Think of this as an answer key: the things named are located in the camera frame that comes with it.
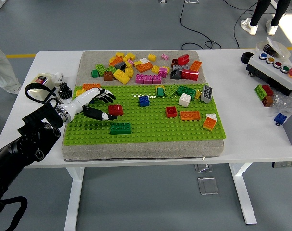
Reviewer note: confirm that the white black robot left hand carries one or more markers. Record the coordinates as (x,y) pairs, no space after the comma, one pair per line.
(84,97)

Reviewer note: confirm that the red curved-top brick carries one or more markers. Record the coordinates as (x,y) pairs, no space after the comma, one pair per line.
(116,110)

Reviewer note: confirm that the dark green eight-stud brick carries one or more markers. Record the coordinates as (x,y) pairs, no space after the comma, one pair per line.
(186,91)
(120,128)

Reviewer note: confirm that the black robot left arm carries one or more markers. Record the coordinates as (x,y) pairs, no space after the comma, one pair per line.
(20,144)

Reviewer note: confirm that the yellow four-stud brick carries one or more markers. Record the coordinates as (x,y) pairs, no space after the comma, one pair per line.
(79,92)
(155,69)
(129,72)
(152,57)

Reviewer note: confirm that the orange eight-stud brick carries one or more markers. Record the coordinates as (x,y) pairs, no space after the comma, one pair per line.
(91,85)
(144,68)

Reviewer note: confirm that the small dark green brick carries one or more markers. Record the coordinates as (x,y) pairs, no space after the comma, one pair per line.
(95,73)

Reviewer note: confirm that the lime green stud brick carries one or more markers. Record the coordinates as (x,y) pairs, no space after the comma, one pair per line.
(100,69)

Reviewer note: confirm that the brown four-stud brick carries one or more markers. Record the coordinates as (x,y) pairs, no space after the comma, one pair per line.
(108,76)

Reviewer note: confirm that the large yellow rounded brick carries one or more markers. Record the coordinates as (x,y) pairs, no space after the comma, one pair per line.
(121,76)

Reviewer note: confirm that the orange stud brick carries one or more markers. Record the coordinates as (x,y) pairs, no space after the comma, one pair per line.
(195,66)
(115,61)

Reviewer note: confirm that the black grey sloped brick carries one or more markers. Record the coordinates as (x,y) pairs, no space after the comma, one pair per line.
(175,74)
(120,65)

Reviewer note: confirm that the yellow stud brick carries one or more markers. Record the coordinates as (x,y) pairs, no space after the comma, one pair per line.
(129,57)
(119,55)
(137,63)

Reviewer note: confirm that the small pink brick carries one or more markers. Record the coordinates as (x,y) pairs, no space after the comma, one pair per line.
(164,57)
(131,61)

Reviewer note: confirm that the pink long brick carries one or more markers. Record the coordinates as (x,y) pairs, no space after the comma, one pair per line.
(148,79)

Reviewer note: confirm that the small white brick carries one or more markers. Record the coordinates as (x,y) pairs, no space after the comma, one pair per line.
(143,60)

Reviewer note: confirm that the yellow hollow brick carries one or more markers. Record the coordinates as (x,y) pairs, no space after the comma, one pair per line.
(159,86)

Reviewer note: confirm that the small teal green brick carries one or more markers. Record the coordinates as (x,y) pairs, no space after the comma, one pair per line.
(160,92)

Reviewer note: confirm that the green studded baseplate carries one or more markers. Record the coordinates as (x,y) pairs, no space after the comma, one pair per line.
(155,131)

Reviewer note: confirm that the pink four-stud brick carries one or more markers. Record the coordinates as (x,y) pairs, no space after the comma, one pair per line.
(163,72)

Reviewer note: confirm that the lime green flat brick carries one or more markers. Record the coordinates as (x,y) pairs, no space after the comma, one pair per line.
(170,91)

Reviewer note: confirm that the dark brown brick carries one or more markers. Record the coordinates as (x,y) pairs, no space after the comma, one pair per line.
(174,62)

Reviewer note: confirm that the white four-stud brick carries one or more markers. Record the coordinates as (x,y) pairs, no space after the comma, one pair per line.
(185,100)

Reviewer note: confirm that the grey flat stud brick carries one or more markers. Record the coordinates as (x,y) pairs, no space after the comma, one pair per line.
(180,67)

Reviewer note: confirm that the red stud brick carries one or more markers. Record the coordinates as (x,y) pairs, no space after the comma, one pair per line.
(268,90)
(183,60)

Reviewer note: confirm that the large red brick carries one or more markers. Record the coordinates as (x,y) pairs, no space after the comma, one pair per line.
(190,75)

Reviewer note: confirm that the small yellow tilted brick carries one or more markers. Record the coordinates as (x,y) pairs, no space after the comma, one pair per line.
(198,95)

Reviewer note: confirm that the orange brick with yellow base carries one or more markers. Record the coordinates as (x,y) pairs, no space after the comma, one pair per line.
(209,124)

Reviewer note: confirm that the white sloped brick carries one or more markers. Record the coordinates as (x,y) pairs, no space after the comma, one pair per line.
(211,116)

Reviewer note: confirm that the blue brick keyring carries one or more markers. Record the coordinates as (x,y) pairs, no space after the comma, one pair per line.
(280,118)

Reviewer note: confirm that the black gear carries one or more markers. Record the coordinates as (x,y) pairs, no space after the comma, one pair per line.
(64,91)

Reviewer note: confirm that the small white plastic part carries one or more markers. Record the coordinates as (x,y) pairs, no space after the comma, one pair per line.
(59,77)

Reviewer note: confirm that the grey foam mat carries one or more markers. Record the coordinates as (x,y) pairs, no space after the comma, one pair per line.
(141,150)

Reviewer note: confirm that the clear floor socket cover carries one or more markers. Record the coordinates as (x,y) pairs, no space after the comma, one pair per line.
(203,167)
(208,185)

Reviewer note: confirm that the white table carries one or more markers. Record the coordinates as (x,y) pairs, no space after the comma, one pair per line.
(244,108)

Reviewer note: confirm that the white button control box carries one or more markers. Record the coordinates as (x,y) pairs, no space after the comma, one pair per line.
(270,72)

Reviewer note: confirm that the clear plastic bag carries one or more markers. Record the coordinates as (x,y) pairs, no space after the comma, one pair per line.
(285,102)

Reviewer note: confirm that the white round lidded container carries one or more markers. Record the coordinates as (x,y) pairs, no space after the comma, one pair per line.
(280,49)

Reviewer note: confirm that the table height control panel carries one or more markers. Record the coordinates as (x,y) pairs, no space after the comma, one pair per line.
(285,164)

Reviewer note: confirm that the cream switch box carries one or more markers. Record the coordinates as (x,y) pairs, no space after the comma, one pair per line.
(42,79)

